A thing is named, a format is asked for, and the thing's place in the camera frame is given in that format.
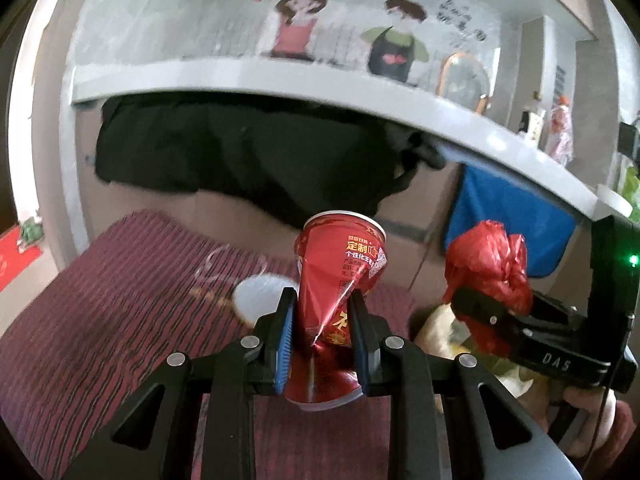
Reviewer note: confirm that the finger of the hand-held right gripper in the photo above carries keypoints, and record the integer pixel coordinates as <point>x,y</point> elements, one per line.
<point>487,312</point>

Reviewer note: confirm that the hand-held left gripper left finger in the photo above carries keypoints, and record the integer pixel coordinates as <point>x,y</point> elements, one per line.
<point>285,345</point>

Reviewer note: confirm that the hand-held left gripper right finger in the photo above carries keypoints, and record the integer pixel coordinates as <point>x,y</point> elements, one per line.
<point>359,345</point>

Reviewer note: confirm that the red plastic bag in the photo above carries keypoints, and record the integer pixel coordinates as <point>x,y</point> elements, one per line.
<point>487,270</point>

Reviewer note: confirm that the crushed red paper cup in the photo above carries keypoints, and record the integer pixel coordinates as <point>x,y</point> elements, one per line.
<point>335,280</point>

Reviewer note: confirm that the person's right hand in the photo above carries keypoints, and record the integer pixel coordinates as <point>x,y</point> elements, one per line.
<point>585,420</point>

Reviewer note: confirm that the yellow snack wrapper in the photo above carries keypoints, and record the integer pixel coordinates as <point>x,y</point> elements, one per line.
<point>450,340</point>

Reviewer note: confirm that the white round lid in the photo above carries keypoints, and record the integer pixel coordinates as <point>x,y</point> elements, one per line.
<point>260,295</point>

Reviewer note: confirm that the blue cloth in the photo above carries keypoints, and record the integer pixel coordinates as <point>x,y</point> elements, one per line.
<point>505,215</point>

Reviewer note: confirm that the clear plastic wrap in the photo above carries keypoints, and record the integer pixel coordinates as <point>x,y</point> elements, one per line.
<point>225,265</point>

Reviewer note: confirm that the white bowl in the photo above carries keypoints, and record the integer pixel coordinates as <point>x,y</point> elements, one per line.
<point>614,201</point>

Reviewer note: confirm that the red striped mat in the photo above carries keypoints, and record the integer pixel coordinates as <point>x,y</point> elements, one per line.
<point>110,310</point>

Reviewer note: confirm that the black cloth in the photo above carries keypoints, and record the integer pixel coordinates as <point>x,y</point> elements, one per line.
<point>250,160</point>

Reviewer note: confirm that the pink dressed figurine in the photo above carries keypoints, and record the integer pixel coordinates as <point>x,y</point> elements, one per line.
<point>560,127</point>

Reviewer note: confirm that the oval orange-framed mirror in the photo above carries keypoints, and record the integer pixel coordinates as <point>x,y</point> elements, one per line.
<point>462,80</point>

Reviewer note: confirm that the white shelf board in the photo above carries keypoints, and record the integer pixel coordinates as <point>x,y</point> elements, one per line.
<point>300,80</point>

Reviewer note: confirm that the red doormat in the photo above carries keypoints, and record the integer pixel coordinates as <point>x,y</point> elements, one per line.
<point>17,255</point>

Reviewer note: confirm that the cartoon couple wall poster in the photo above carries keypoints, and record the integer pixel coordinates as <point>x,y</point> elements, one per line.
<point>325,25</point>

